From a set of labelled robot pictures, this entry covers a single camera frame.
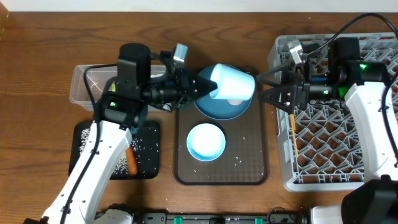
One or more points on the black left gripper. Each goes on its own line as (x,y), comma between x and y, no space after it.
(184,79)

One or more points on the dark blue plate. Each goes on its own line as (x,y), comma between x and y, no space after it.
(219,109)

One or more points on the orange carrot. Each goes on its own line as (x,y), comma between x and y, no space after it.
(131,162)

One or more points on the brown serving tray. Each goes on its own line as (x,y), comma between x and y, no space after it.
(244,160)

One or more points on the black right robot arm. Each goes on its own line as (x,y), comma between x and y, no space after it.
(366,89)

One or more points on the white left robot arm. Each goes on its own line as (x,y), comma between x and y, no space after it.
(118,115)

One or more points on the clear plastic bin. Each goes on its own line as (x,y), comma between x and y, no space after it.
(97,79)

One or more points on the light blue bowl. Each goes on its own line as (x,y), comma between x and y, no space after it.
(206,142)

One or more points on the pink cup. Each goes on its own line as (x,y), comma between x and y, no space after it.
(235,102)

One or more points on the light blue cup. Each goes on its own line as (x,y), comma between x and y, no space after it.
(232,84)

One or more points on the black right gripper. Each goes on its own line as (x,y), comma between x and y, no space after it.
(296,91)

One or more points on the grey dishwasher rack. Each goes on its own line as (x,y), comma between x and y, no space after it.
(326,155)

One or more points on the wooden chopstick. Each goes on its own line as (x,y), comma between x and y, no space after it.
(292,123)

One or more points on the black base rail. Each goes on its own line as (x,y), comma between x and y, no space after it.
(202,218)

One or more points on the white rice pile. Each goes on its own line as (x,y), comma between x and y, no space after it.
(80,137)

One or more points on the black tray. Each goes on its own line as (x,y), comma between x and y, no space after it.
(147,149)

